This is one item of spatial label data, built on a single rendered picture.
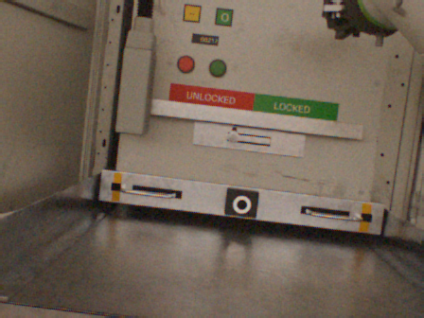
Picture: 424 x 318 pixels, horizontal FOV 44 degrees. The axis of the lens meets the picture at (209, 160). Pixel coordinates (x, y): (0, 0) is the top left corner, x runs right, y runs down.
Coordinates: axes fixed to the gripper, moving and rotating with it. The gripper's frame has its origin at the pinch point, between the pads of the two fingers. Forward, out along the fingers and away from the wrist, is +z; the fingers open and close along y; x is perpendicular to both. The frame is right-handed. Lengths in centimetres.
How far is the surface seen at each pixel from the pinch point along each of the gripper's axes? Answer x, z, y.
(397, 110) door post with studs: -11.6, 24.7, 19.3
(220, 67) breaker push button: -8.8, 5.4, -20.5
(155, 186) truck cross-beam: -32.5, 5.1, -30.1
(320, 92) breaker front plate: -11.0, 6.4, -1.4
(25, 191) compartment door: -37, 5, -55
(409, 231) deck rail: -32.9, -7.2, 13.8
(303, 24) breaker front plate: 1.1, 6.4, -6.3
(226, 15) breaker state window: 0.9, 6.2, -20.7
